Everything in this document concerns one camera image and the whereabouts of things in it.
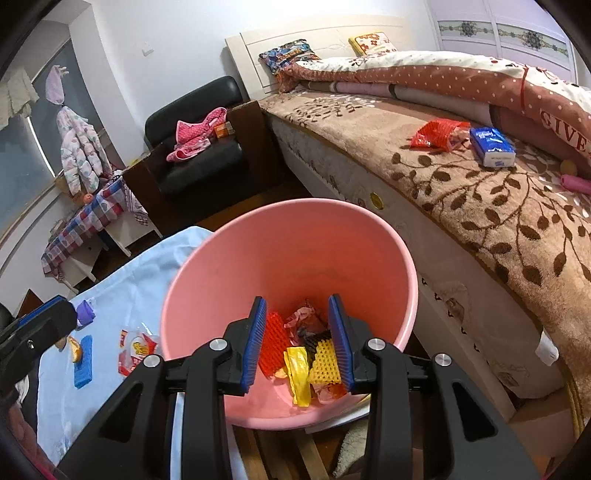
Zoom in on lilac wardrobe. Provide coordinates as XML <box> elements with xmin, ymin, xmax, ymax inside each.
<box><xmin>425</xmin><ymin>0</ymin><xmax>583</xmax><ymax>84</ymax></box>

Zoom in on black leather armchair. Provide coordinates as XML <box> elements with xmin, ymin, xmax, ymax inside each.
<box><xmin>122</xmin><ymin>76</ymin><xmax>278</xmax><ymax>204</ymax></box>

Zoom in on hanging purple cloth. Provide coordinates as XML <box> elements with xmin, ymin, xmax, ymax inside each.
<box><xmin>45</xmin><ymin>65</ymin><xmax>68</xmax><ymax>104</ymax></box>

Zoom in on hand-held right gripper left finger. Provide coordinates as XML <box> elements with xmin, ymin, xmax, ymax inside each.
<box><xmin>58</xmin><ymin>296</ymin><xmax>269</xmax><ymax>480</ymax></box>

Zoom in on white desk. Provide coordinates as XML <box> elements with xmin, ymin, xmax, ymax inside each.
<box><xmin>58</xmin><ymin>217</ymin><xmax>162</xmax><ymax>296</ymax></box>

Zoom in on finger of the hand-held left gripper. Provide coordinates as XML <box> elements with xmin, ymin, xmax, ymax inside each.
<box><xmin>14</xmin><ymin>295</ymin><xmax>78</xmax><ymax>342</ymax></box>
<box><xmin>0</xmin><ymin>323</ymin><xmax>51</xmax><ymax>395</ymax></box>

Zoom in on red net bag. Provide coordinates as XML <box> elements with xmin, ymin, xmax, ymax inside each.
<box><xmin>410</xmin><ymin>119</ymin><xmax>472</xmax><ymax>152</ymax></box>

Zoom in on bed with patterned bedding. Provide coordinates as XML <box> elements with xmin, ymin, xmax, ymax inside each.
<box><xmin>277</xmin><ymin>51</ymin><xmax>591</xmax><ymax>178</ymax></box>

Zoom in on white bed headboard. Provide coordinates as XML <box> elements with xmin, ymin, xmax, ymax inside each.
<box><xmin>225</xmin><ymin>25</ymin><xmax>419</xmax><ymax>100</ymax></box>

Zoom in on yellow plastic wrapper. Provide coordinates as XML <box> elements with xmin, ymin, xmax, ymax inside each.
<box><xmin>283</xmin><ymin>346</ymin><xmax>312</xmax><ymax>407</ymax></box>

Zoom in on pink dotted clothing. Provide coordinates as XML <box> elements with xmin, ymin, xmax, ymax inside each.
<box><xmin>166</xmin><ymin>107</ymin><xmax>229</xmax><ymax>163</ymax></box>

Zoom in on blue tissue pack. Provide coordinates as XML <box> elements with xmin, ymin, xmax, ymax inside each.
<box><xmin>469</xmin><ymin>126</ymin><xmax>515</xmax><ymax>168</ymax></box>

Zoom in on brown leaf bedspread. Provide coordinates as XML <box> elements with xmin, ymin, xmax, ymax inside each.
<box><xmin>259</xmin><ymin>90</ymin><xmax>591</xmax><ymax>416</ymax></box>

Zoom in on colourful printed pillow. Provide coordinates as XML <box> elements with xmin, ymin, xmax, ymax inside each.
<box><xmin>259</xmin><ymin>39</ymin><xmax>321</xmax><ymax>77</ymax></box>

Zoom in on hanging grey cloth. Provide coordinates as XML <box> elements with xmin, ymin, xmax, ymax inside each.
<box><xmin>0</xmin><ymin>69</ymin><xmax>40</xmax><ymax>130</ymax></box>

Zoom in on red white snack packet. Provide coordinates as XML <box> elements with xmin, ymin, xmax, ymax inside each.
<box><xmin>117</xmin><ymin>329</ymin><xmax>162</xmax><ymax>377</ymax></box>

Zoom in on printed paper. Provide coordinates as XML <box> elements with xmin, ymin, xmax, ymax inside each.
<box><xmin>284</xmin><ymin>300</ymin><xmax>331</xmax><ymax>333</ymax></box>

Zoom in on red foam net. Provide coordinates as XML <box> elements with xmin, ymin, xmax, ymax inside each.
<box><xmin>259</xmin><ymin>311</ymin><xmax>289</xmax><ymax>377</ymax></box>

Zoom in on pastel puffy jacket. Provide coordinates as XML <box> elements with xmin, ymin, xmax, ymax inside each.
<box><xmin>56</xmin><ymin>107</ymin><xmax>114</xmax><ymax>195</ymax></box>

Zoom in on blue foam net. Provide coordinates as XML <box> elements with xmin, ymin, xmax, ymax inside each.
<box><xmin>74</xmin><ymin>335</ymin><xmax>93</xmax><ymax>388</ymax></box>

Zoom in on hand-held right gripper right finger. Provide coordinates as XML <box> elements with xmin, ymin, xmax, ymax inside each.
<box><xmin>328</xmin><ymin>294</ymin><xmax>541</xmax><ymax>480</ymax></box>

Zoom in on window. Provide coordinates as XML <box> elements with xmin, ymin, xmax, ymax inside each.
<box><xmin>0</xmin><ymin>37</ymin><xmax>107</xmax><ymax>232</ymax></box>

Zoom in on yellow foam net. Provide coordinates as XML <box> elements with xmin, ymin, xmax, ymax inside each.
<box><xmin>308</xmin><ymin>337</ymin><xmax>342</xmax><ymax>386</ymax></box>

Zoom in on black plastic scrap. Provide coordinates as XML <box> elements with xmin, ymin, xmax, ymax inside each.
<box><xmin>298</xmin><ymin>325</ymin><xmax>331</xmax><ymax>349</ymax></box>

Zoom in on quilted mattress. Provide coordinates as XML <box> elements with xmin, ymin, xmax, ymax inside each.
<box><xmin>268</xmin><ymin>115</ymin><xmax>568</xmax><ymax>402</ymax></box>

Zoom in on light blue cloth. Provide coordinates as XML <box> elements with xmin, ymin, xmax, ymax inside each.
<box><xmin>37</xmin><ymin>226</ymin><xmax>247</xmax><ymax>480</ymax></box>

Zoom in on pink plastic bucket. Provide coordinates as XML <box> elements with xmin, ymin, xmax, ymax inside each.
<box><xmin>160</xmin><ymin>198</ymin><xmax>419</xmax><ymax>430</ymax></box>

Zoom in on pink tube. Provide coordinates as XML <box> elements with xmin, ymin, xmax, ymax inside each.
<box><xmin>561</xmin><ymin>174</ymin><xmax>591</xmax><ymax>195</ymax></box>

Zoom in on orange peel piece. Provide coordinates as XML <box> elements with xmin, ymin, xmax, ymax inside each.
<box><xmin>58</xmin><ymin>337</ymin><xmax>84</xmax><ymax>363</ymax></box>

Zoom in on yellow floral pillow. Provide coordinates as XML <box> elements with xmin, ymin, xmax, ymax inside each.
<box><xmin>348</xmin><ymin>32</ymin><xmax>399</xmax><ymax>56</ymax></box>

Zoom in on checkered cloth side table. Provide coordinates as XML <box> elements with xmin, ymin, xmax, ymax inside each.
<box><xmin>41</xmin><ymin>178</ymin><xmax>148</xmax><ymax>278</ymax></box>

